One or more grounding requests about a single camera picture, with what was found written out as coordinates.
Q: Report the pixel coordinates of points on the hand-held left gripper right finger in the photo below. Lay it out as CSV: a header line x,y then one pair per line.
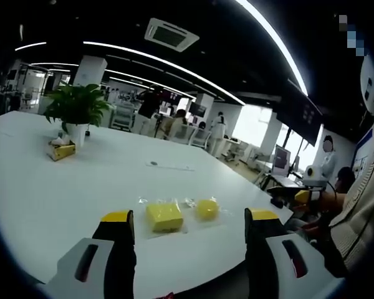
x,y
268,264

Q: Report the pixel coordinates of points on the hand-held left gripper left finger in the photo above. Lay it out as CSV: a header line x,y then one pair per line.
x,y
90,268

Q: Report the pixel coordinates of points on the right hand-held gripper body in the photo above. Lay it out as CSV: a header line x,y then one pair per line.
x,y
316,176

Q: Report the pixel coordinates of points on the yellow round silicone block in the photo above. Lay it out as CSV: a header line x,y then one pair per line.
x,y
207,209

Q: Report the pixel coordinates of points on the yellow rectangular silicone block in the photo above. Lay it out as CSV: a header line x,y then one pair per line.
x,y
163,216

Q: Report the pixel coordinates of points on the small black object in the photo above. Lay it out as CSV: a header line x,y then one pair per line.
x,y
277,203

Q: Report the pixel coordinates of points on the person's legs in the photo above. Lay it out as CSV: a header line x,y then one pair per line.
x,y
305,230

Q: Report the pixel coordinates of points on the computer monitor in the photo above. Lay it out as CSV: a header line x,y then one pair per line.
x,y
281,162

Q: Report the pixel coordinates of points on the person's beige knit sweater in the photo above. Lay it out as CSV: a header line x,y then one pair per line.
x,y
361,202

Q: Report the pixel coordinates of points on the clear plastic bag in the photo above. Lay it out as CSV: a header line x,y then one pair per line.
x,y
187,230
224,215

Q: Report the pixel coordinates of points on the white worn device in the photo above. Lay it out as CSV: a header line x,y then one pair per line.
x,y
371,84

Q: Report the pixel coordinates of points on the white office chair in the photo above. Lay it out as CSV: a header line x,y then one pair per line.
x,y
184,134
202,138

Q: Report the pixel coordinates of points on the yellow tissue box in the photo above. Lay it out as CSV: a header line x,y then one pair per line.
x,y
61,151

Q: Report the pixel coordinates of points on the white paper strip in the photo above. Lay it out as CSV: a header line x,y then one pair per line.
x,y
169,166

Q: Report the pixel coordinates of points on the white shelf cart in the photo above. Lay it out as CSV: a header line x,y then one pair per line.
x,y
123,116

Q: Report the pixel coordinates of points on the green potted plant white pot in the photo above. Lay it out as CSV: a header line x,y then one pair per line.
x,y
78,106

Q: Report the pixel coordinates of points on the ceiling air conditioner vent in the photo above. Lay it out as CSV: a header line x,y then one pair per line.
x,y
171,35

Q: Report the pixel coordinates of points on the wall poster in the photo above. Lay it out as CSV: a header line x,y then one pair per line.
x,y
363,155

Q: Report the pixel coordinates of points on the large black wall screen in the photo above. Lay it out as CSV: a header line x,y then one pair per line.
x,y
299,118

